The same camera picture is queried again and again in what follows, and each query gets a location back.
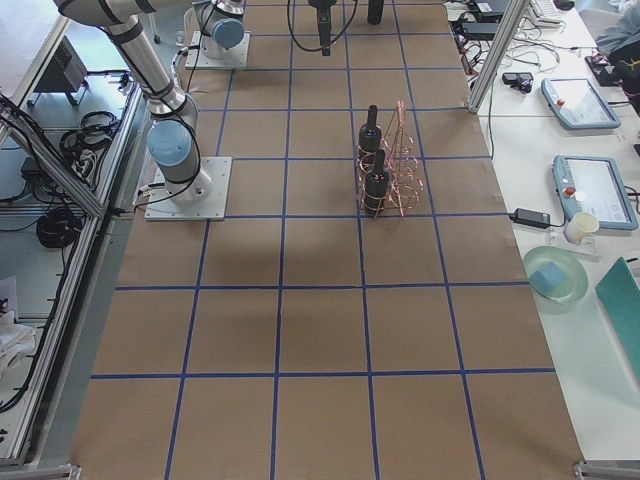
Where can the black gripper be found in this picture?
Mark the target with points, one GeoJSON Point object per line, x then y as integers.
{"type": "Point", "coordinates": [320, 11]}

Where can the dark glass wine bottle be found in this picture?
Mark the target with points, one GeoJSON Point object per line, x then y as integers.
{"type": "Point", "coordinates": [375, 11]}

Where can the wine bottle in basket rear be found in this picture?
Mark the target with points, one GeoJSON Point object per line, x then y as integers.
{"type": "Point", "coordinates": [369, 137]}

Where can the wine bottle in basket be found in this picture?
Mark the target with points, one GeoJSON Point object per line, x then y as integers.
{"type": "Point", "coordinates": [376, 185]}
{"type": "Point", "coordinates": [369, 137]}

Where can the wine bottle in basket front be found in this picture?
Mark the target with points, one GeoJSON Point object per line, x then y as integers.
{"type": "Point", "coordinates": [376, 185]}

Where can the blue teach pendant far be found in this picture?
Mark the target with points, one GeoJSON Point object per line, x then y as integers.
{"type": "Point", "coordinates": [578, 105]}

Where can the blue teach pendant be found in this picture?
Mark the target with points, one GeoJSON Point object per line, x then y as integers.
{"type": "Point", "coordinates": [578, 105]}
{"type": "Point", "coordinates": [593, 185]}

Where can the black controller box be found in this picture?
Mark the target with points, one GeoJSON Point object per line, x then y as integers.
{"type": "Point", "coordinates": [65, 73]}

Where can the black power adapter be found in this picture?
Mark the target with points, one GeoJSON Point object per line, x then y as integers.
{"type": "Point", "coordinates": [530, 218]}

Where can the blue teach pendant near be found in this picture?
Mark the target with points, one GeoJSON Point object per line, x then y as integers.
{"type": "Point", "coordinates": [593, 185]}

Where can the white paper cup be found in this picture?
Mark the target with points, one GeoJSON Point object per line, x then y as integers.
{"type": "Point", "coordinates": [580, 226]}

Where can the blue foam cube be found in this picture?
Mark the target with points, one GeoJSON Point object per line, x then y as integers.
{"type": "Point", "coordinates": [546, 277]}

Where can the green glass plate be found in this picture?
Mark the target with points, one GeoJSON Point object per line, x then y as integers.
{"type": "Point", "coordinates": [576, 284]}

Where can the teal box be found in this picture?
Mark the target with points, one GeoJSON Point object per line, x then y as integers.
{"type": "Point", "coordinates": [618, 292]}

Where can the copper wire wine basket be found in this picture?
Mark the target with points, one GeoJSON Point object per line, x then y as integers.
{"type": "Point", "coordinates": [405, 186]}

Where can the aluminium frame post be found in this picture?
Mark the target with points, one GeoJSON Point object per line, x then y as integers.
{"type": "Point", "coordinates": [503, 37]}

